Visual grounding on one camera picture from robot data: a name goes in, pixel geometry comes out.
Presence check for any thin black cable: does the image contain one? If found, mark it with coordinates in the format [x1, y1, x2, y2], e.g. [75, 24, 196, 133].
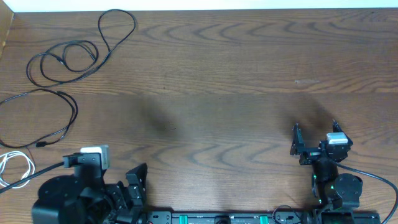
[25, 8, 137, 89]

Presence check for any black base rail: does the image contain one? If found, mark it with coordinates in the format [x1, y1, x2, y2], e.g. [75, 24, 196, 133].
[145, 205, 381, 224]

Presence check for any black usb cable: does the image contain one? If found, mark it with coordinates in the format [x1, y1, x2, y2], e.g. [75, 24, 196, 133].
[0, 88, 79, 149]

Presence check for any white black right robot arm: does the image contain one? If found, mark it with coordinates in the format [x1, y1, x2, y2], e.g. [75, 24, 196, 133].
[290, 121, 363, 223]

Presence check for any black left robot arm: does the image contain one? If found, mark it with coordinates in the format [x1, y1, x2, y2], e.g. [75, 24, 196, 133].
[32, 163, 147, 224]

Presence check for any white usb cable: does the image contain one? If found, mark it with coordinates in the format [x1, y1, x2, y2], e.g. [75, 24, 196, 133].
[0, 151, 36, 190]

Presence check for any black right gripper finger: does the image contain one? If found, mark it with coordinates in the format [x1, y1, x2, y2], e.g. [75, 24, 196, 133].
[290, 123, 305, 156]
[332, 120, 353, 146]

